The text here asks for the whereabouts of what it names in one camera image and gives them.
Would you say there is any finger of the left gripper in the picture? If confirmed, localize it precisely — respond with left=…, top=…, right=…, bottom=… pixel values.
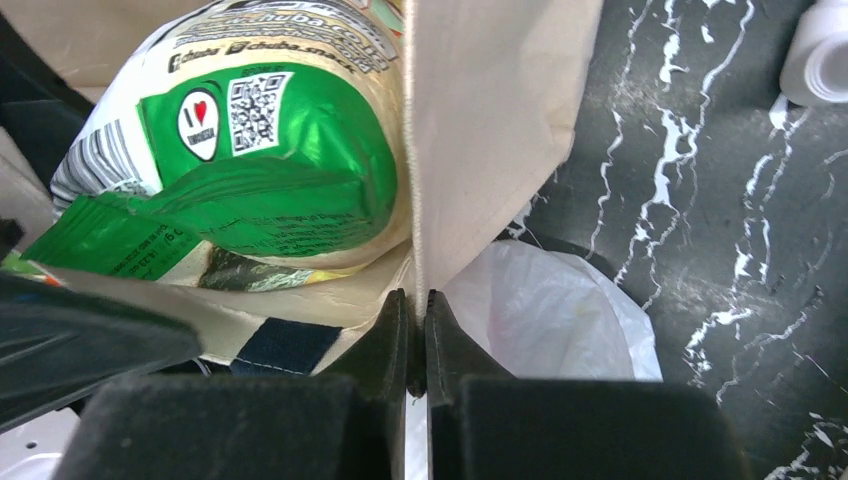
left=1, top=274, right=202, bottom=431

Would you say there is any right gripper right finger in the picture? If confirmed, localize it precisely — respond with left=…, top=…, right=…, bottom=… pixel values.
left=423, top=290, right=749, bottom=479

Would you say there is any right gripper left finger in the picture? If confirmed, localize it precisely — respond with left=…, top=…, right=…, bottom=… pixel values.
left=55, top=290, right=410, bottom=479

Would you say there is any white plastic grocery bag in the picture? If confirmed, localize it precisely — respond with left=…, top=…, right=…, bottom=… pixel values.
left=442, top=240, right=662, bottom=381

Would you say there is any large green chips bag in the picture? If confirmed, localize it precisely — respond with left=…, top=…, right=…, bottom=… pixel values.
left=24, top=1, right=408, bottom=292

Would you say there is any beige canvas tote bag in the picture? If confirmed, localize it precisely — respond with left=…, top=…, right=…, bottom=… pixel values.
left=1, top=1, right=602, bottom=375

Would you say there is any white pvc pipe frame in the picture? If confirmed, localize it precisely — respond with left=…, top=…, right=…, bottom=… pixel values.
left=779, top=1, right=847, bottom=107

